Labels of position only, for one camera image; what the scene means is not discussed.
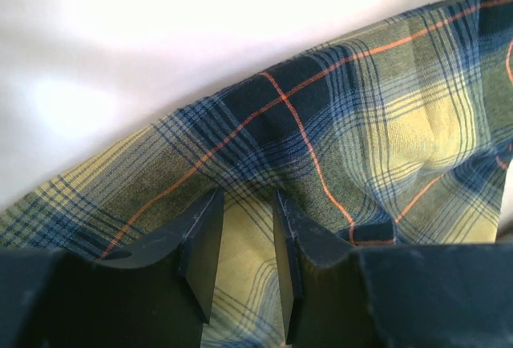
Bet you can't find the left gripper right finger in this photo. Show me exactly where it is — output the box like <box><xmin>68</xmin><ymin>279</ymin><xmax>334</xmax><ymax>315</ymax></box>
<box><xmin>273</xmin><ymin>190</ymin><xmax>512</xmax><ymax>347</ymax></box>

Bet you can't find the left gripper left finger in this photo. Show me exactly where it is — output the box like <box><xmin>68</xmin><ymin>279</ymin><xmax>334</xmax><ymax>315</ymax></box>
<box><xmin>1</xmin><ymin>189</ymin><xmax>224</xmax><ymax>347</ymax></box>

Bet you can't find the yellow plaid long sleeve shirt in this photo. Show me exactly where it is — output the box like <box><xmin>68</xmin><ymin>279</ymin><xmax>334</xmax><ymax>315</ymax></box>
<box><xmin>1</xmin><ymin>0</ymin><xmax>512</xmax><ymax>347</ymax></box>

